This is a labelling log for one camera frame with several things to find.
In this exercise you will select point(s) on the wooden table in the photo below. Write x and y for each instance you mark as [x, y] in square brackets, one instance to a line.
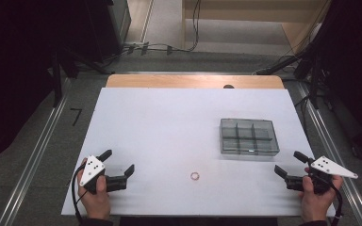
[169, 81]

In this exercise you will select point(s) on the black metal stand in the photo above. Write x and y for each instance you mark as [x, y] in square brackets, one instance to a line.
[56, 81]
[314, 81]

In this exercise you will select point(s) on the white power strip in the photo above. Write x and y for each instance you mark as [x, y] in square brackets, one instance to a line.
[144, 47]

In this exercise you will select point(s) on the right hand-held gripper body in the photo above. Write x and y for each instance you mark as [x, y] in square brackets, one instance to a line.
[330, 166]

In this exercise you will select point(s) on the person's right hand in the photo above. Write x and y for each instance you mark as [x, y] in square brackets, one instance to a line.
[317, 207]

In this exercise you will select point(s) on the person's left hand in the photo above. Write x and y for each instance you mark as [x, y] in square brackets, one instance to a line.
[97, 205]

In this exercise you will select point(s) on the white board sheet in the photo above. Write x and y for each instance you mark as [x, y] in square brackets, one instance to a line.
[157, 125]

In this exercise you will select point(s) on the metal floor rail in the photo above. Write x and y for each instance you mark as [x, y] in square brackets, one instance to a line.
[330, 147]
[34, 157]

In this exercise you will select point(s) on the dark round table grommet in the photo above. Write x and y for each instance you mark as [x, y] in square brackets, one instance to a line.
[228, 86]

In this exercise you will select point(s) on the light wooden shelf unit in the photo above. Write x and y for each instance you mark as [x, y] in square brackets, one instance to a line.
[232, 9]

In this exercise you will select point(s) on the clear plastic compartment box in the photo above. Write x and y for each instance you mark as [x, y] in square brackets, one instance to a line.
[248, 138]

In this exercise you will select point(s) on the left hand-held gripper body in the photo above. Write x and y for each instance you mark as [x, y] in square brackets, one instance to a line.
[91, 169]

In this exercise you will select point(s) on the black cabinet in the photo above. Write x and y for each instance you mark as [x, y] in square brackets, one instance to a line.
[106, 28]

